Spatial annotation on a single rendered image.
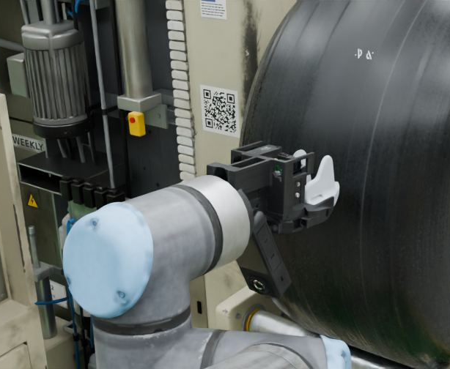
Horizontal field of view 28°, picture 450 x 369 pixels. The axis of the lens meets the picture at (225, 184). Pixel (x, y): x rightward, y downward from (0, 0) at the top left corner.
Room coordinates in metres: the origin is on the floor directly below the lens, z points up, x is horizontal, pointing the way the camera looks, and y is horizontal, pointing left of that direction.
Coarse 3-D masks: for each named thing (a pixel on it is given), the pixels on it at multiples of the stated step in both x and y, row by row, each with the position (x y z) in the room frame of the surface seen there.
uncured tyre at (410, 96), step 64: (320, 0) 1.15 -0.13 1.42; (384, 0) 1.10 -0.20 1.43; (448, 0) 1.06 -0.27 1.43; (320, 64) 1.07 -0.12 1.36; (384, 64) 1.02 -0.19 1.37; (448, 64) 1.00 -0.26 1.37; (256, 128) 1.08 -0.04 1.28; (320, 128) 1.02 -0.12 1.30; (384, 128) 0.97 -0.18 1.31; (448, 128) 0.96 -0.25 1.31; (384, 192) 0.95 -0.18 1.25; (448, 192) 0.95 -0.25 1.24; (320, 256) 0.99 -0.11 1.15; (384, 256) 0.94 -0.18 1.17; (448, 256) 0.95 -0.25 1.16; (320, 320) 1.05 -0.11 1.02; (384, 320) 0.96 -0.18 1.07; (448, 320) 0.96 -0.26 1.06
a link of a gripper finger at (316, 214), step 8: (328, 200) 0.92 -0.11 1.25; (312, 208) 0.89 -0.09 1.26; (320, 208) 0.89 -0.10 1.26; (328, 208) 0.90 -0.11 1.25; (304, 216) 0.88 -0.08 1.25; (312, 216) 0.88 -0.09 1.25; (320, 216) 0.88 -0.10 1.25; (328, 216) 0.90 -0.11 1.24; (296, 224) 0.87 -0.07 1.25; (304, 224) 0.87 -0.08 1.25; (312, 224) 0.87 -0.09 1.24
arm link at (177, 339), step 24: (96, 336) 0.71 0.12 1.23; (120, 336) 0.69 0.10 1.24; (144, 336) 0.69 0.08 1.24; (168, 336) 0.69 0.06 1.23; (192, 336) 0.70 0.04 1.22; (96, 360) 0.71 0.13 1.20; (120, 360) 0.69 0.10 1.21; (144, 360) 0.68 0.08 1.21; (168, 360) 0.68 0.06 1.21; (192, 360) 0.68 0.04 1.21
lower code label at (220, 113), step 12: (204, 96) 1.37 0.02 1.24; (216, 96) 1.36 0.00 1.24; (228, 96) 1.34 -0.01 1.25; (204, 108) 1.37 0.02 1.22; (216, 108) 1.36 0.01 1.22; (228, 108) 1.34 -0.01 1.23; (204, 120) 1.38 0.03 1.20; (216, 120) 1.36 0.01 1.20; (228, 120) 1.34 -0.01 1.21; (216, 132) 1.36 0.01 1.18; (228, 132) 1.35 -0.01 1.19
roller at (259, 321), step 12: (252, 312) 1.25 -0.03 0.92; (264, 312) 1.25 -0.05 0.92; (252, 324) 1.23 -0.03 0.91; (264, 324) 1.22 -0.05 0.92; (276, 324) 1.21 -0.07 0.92; (288, 324) 1.20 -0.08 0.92; (312, 336) 1.17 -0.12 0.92; (360, 360) 1.11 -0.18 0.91; (372, 360) 1.10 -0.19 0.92; (384, 360) 1.09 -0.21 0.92
